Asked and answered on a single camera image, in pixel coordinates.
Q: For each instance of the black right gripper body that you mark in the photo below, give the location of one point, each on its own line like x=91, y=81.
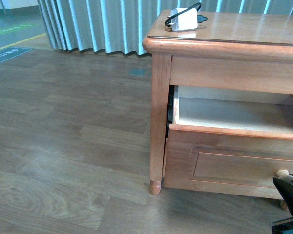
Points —
x=284, y=226

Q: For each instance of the light wooden knob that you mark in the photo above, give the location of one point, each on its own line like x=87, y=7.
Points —
x=285, y=176

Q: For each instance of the wooden drawer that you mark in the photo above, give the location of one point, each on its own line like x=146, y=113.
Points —
x=228, y=141

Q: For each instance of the white charger block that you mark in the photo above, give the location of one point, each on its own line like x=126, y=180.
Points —
x=184, y=21

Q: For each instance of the wooden nightstand cabinet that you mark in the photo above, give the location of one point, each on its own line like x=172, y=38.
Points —
x=230, y=51

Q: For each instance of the grey floor outlet plate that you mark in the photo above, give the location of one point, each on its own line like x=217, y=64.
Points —
x=137, y=72

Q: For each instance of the grey pleated curtain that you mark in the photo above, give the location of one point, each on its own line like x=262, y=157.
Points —
x=110, y=25

